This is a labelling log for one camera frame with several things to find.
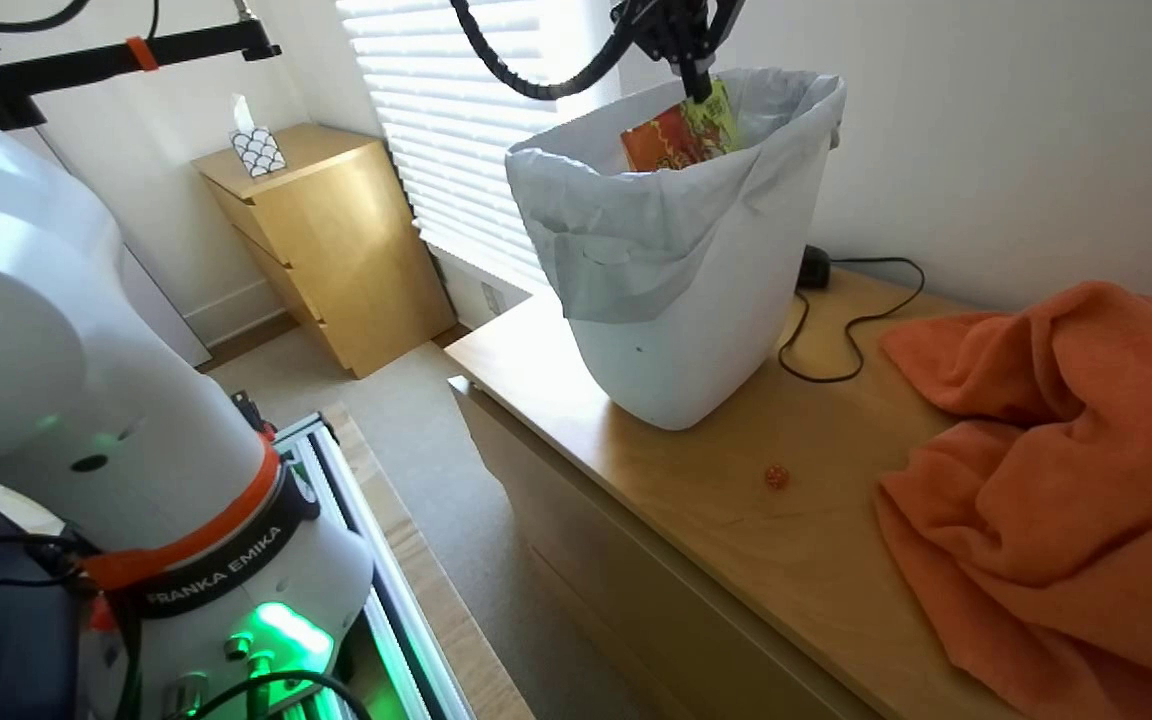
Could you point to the aluminium stand rail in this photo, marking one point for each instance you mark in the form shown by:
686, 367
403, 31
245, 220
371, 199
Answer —
361, 547

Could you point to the white window blinds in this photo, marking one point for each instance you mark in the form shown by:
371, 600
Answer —
469, 133

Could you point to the orange yellow snack packet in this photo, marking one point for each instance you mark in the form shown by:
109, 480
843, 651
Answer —
662, 140

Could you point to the light wood dresser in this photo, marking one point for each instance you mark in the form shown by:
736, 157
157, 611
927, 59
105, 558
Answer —
680, 534

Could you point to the black power adapter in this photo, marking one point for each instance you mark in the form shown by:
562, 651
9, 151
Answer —
812, 267

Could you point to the small light wood cabinet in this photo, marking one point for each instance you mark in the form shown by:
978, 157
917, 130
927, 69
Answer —
338, 253

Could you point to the white bin liner bag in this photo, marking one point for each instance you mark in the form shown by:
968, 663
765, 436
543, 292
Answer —
629, 241

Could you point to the white plastic waste bin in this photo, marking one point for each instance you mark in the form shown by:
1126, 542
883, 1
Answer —
699, 345

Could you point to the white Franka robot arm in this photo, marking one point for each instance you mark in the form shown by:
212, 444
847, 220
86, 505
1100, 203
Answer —
97, 345

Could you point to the small red sticker dot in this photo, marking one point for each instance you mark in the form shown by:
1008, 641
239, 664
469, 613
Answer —
779, 477

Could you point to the patterned tissue box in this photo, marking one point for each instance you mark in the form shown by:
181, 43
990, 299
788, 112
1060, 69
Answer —
256, 151

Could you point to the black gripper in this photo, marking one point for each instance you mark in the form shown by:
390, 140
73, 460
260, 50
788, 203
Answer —
680, 24

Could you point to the orange towel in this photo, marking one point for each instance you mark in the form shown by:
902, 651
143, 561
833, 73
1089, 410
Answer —
1069, 505

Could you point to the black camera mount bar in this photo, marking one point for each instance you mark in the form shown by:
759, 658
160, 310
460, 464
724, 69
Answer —
97, 61

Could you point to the dark base box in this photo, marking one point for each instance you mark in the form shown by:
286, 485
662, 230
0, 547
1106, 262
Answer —
0, 655

